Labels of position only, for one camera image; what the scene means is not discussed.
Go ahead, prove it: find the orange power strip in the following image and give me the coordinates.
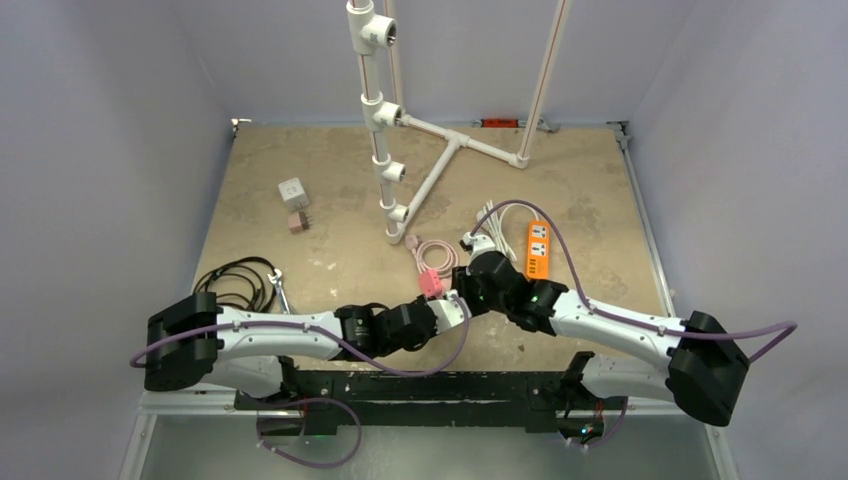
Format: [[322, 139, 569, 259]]
[[525, 220, 552, 280]]

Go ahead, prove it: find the white power cord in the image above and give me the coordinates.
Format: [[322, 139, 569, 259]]
[[475, 199, 541, 264]]

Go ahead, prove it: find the pink power cord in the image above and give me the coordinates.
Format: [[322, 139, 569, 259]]
[[404, 233, 462, 276]]

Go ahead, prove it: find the brown pink plug adapter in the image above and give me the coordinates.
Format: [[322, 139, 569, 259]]
[[287, 211, 311, 234]]

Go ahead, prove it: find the white cube socket adapter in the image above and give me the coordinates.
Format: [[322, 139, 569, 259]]
[[277, 177, 310, 212]]

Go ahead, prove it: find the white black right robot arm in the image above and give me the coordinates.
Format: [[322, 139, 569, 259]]
[[452, 251, 750, 427]]

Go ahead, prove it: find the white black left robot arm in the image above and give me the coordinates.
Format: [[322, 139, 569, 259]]
[[130, 292, 467, 409]]

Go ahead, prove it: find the silver open-end wrench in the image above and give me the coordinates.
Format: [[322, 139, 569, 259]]
[[267, 268, 294, 315]]

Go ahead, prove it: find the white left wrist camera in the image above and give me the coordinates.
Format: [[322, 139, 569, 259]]
[[427, 296, 471, 335]]

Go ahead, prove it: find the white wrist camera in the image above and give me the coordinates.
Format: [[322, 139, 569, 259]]
[[459, 232, 497, 268], [427, 296, 471, 335]]

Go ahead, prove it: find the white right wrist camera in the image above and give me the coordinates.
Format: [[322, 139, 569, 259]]
[[459, 232, 497, 268]]

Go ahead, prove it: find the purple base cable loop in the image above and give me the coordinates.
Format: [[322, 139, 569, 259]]
[[255, 397, 364, 470]]

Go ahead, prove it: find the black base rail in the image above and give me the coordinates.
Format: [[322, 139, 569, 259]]
[[234, 370, 625, 435]]

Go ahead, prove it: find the black coiled cable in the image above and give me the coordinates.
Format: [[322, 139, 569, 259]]
[[192, 256, 280, 314]]

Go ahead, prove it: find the white PVC pipe frame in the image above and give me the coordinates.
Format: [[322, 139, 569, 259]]
[[345, 1, 572, 245]]

